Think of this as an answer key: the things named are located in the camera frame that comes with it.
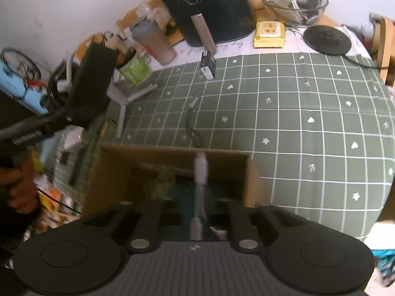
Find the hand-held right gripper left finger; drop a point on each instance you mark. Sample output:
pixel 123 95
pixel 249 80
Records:
pixel 151 219

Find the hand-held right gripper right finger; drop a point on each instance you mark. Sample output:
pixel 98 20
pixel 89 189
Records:
pixel 237 222

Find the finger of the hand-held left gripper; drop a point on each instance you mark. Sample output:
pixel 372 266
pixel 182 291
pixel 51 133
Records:
pixel 81 115

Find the brown cardboard box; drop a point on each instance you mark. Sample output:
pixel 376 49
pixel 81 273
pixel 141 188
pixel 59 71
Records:
pixel 117 166

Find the person's left hand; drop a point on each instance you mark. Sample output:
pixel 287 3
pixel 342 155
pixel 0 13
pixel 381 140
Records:
pixel 21 188

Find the yellow pen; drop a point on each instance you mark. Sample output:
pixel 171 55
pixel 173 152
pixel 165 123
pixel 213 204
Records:
pixel 103 128

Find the white power adapter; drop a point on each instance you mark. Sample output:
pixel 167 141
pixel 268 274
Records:
pixel 72 138

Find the dark glass pot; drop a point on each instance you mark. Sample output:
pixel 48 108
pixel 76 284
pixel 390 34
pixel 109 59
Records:
pixel 57 89

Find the white phone tripod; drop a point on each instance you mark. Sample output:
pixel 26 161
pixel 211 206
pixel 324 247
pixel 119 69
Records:
pixel 123 98

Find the black power strip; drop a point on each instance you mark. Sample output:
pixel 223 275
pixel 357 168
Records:
pixel 77 166

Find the wooden chair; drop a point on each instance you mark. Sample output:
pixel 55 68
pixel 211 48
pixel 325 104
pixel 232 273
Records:
pixel 129 18
pixel 385 46
pixel 83 44

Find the green label jar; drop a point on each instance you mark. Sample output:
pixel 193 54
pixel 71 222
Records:
pixel 135 69

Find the pile of colourful packets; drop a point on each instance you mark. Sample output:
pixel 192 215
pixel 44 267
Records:
pixel 51 203

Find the grey shaker bottle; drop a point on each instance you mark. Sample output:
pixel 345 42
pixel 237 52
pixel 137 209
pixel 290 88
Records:
pixel 154 43

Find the green grid tablecloth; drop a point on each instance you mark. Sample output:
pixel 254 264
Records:
pixel 293 129

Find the clear plastic bag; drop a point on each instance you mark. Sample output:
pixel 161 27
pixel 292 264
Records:
pixel 151 12

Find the small black box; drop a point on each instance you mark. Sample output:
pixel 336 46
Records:
pixel 208 64

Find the teal patterned bag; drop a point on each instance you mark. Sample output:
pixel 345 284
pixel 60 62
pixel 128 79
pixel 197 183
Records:
pixel 384 265

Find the black air fryer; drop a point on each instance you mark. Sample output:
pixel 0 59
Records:
pixel 216 9

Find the yellow wet wipes pack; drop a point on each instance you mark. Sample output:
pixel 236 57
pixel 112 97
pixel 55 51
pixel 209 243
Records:
pixel 269 34

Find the black kettle base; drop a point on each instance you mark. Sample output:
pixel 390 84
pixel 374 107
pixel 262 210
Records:
pixel 327 40

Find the clear glass bowl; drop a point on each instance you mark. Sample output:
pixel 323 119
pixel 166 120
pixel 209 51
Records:
pixel 308 9

